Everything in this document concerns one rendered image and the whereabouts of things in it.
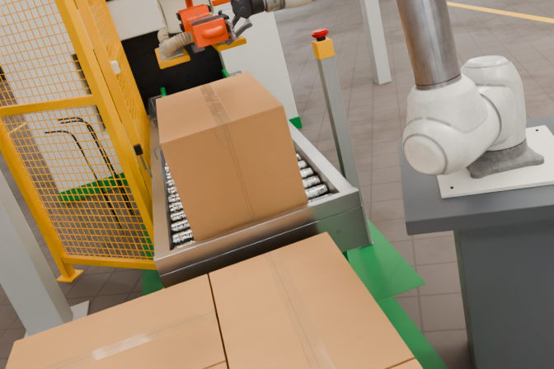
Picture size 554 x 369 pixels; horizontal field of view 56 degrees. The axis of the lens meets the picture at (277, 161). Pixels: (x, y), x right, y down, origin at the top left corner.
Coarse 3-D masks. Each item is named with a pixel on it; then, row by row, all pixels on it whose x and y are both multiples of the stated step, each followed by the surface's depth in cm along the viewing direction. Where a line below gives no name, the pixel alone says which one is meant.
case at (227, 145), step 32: (192, 96) 202; (224, 96) 190; (256, 96) 180; (160, 128) 173; (192, 128) 165; (224, 128) 162; (256, 128) 165; (288, 128) 167; (192, 160) 163; (224, 160) 166; (256, 160) 168; (288, 160) 171; (192, 192) 167; (224, 192) 169; (256, 192) 172; (288, 192) 175; (192, 224) 171; (224, 224) 173
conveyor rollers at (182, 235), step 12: (300, 168) 220; (168, 180) 238; (312, 180) 204; (168, 192) 229; (312, 192) 195; (324, 192) 195; (180, 204) 213; (180, 216) 205; (180, 228) 196; (180, 240) 188; (192, 240) 189
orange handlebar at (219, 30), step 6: (216, 0) 182; (222, 0) 182; (228, 0) 183; (186, 18) 145; (192, 18) 142; (204, 30) 118; (210, 30) 117; (216, 30) 118; (222, 30) 118; (204, 36) 118; (210, 36) 118; (216, 36) 118
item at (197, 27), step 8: (216, 16) 123; (192, 24) 123; (200, 24) 118; (208, 24) 118; (216, 24) 119; (224, 24) 119; (192, 32) 125; (200, 32) 118; (200, 40) 119; (208, 40) 119; (216, 40) 120
